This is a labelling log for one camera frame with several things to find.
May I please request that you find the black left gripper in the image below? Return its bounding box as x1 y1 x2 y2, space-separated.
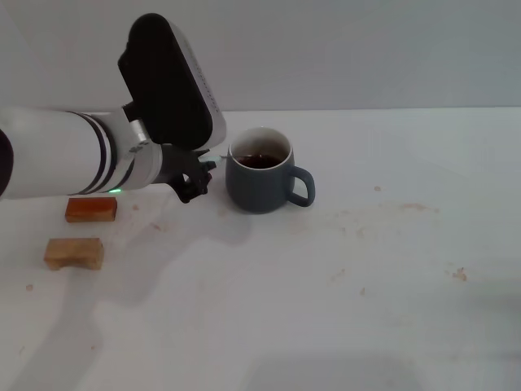
155 143 215 205

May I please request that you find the light blue handled metal spoon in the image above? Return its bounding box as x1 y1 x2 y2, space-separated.
203 152 254 165

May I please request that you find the dark grey ceramic cup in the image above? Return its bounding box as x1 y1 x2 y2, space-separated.
225 126 317 215

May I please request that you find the reddish brown wooden block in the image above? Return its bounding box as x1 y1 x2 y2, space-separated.
64 196 120 224

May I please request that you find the light tan wooden block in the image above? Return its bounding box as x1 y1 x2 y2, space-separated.
43 237 106 271

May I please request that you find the left wrist camera housing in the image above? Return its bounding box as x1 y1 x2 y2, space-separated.
117 12 228 150

